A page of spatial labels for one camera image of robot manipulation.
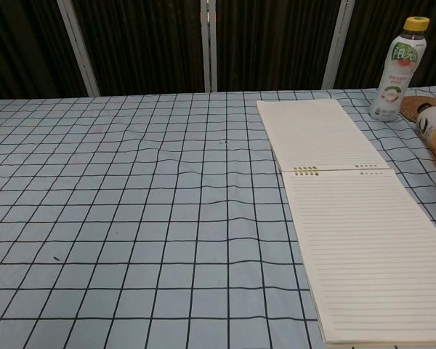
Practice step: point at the yellow spiral notebook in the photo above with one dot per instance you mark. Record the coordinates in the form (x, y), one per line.
(349, 236)

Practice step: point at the blue checkered tablecloth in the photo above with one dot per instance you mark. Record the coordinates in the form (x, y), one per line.
(131, 218)

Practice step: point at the dark pleated screen panel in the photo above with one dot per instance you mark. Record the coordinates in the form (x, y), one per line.
(22, 43)
(141, 43)
(272, 43)
(370, 36)

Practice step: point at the white bottle yellow cap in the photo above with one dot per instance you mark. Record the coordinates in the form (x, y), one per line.
(392, 72)

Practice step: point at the round woven coaster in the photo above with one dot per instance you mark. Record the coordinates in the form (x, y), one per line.
(410, 105)

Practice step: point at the white screen frame post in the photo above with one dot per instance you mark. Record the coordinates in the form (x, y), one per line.
(336, 43)
(78, 47)
(208, 43)

